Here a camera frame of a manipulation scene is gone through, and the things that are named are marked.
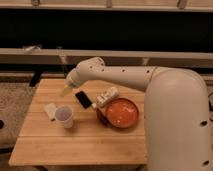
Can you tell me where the translucent yellowish gripper finger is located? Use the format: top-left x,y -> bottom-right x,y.
60,86 -> 73,97

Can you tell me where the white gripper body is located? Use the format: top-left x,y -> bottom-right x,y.
66,69 -> 80,88

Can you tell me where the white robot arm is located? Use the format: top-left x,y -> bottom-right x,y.
66,57 -> 213,171

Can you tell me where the black smartphone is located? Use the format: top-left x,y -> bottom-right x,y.
75,91 -> 92,108

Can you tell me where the white remote control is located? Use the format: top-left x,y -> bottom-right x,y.
97,87 -> 118,107

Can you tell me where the dark red bottle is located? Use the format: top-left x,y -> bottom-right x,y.
92,103 -> 109,126

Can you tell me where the wooden table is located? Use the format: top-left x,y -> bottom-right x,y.
9,79 -> 147,166

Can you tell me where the orange bowl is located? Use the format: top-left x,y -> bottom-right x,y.
103,98 -> 139,129

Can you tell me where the long wooden shelf rail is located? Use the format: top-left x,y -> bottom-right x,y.
0,47 -> 213,68

